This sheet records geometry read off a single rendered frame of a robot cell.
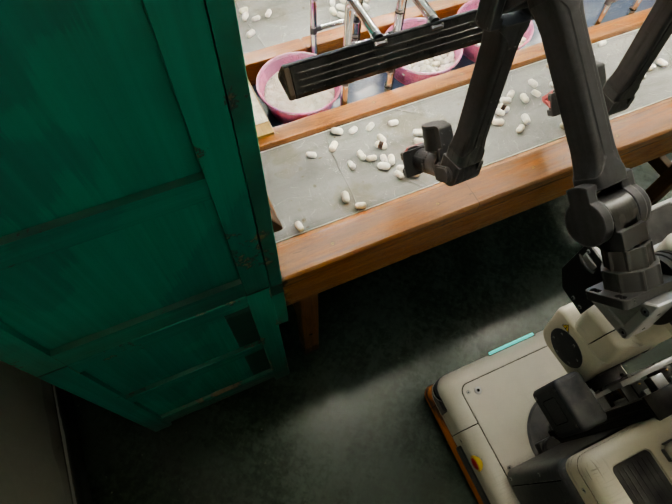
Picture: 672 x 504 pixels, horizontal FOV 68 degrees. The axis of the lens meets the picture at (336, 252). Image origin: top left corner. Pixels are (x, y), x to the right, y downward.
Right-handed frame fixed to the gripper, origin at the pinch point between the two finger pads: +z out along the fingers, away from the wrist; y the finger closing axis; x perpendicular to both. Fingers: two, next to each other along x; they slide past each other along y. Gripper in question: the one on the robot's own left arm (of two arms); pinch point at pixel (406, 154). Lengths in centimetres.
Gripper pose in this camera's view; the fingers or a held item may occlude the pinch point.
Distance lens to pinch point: 134.7
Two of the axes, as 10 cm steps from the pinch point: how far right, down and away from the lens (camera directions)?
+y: -9.1, 3.5, -2.1
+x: 2.4, 8.8, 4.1
